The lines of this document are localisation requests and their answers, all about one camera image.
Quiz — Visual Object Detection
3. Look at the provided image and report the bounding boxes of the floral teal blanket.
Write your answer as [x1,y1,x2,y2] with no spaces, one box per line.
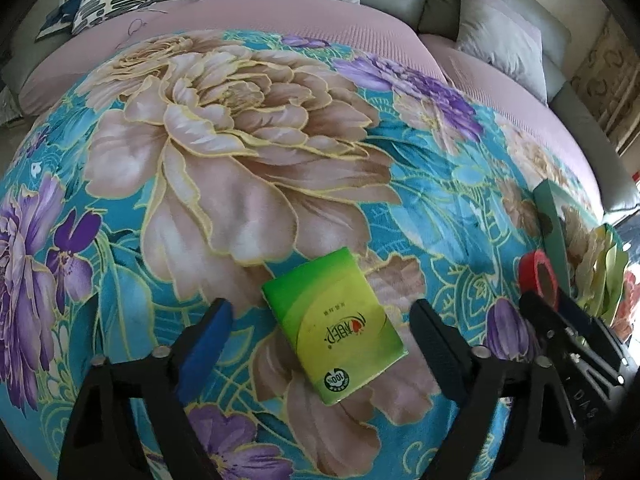
[0,27,640,480]

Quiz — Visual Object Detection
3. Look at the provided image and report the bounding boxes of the beige patterned curtain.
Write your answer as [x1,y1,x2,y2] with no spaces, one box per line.
[570,12,640,153]

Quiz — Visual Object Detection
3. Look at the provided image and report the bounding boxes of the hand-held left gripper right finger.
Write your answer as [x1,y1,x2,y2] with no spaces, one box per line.
[409,298,586,480]

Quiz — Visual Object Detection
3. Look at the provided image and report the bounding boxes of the grey lilac pillow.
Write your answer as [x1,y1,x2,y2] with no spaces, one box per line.
[454,0,548,106]

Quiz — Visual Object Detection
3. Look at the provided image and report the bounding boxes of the cream lace sleeve cover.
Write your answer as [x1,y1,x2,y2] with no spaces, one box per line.
[562,205,608,301]

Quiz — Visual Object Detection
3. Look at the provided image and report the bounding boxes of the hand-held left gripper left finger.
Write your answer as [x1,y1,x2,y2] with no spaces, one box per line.
[57,297,235,480]

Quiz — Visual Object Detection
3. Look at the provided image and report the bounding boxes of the patterned bag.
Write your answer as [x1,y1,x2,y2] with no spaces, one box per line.
[0,85,23,126]

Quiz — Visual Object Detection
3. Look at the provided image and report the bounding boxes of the green tissue pack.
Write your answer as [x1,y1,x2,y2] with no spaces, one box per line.
[261,247,405,406]

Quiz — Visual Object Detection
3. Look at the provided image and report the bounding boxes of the thin dark cord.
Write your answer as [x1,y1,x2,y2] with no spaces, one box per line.
[117,7,168,51]

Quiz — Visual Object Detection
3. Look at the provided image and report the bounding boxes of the pink white fluffy cloth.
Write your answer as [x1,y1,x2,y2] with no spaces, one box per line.
[617,270,640,341]

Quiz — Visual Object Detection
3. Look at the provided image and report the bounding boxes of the light green cloth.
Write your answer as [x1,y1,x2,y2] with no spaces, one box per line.
[592,225,630,318]

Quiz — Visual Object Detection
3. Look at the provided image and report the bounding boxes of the red tape roll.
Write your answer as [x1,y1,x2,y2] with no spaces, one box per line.
[517,250,560,308]

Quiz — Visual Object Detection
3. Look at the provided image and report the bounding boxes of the mauve sofa seat cover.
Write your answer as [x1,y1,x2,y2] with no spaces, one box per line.
[19,0,608,211]

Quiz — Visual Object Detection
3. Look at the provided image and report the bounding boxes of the teal cardboard box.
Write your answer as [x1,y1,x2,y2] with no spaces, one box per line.
[532,179,640,321]

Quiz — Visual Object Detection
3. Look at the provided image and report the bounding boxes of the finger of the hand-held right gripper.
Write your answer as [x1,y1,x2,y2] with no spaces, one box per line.
[557,297,608,341]
[519,291,571,348]

